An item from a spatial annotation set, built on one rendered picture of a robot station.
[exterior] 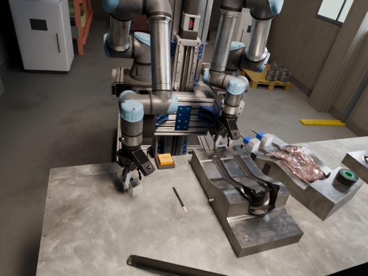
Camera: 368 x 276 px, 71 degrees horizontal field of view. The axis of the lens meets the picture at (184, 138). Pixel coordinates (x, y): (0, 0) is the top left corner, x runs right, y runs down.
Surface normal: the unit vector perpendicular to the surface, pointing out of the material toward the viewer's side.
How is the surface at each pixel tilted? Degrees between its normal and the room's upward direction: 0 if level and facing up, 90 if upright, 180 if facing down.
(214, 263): 0
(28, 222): 0
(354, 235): 0
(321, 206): 90
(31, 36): 90
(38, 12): 90
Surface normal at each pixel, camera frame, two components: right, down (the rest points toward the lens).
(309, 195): -0.81, 0.24
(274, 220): 0.13, -0.81
